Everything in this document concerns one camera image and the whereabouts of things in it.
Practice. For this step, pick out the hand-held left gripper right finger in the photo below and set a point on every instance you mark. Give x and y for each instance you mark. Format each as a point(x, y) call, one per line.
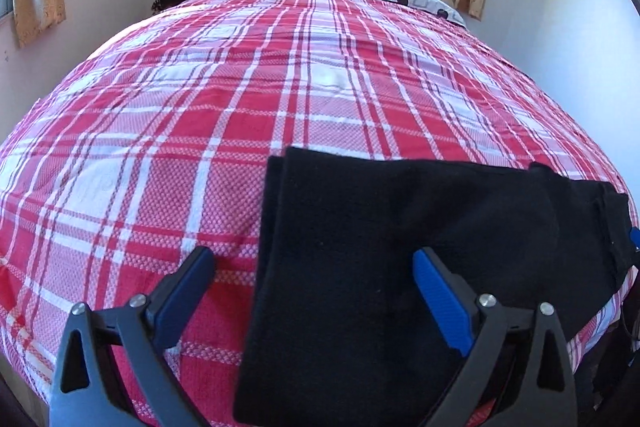
point(442, 302)

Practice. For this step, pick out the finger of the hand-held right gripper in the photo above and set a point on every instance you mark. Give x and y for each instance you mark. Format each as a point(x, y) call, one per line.
point(636, 238)

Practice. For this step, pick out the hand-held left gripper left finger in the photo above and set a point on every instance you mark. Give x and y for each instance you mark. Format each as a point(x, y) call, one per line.
point(185, 292)

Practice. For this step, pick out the black pants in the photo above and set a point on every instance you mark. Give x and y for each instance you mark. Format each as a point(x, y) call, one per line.
point(375, 257)

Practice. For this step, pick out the red plaid bed sheet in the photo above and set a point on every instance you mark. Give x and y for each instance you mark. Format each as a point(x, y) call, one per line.
point(225, 107)

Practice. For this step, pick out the white patterned pillow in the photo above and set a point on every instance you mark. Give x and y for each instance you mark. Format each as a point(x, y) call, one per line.
point(425, 4)

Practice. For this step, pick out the side window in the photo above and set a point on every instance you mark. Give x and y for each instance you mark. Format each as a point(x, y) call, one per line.
point(5, 2)

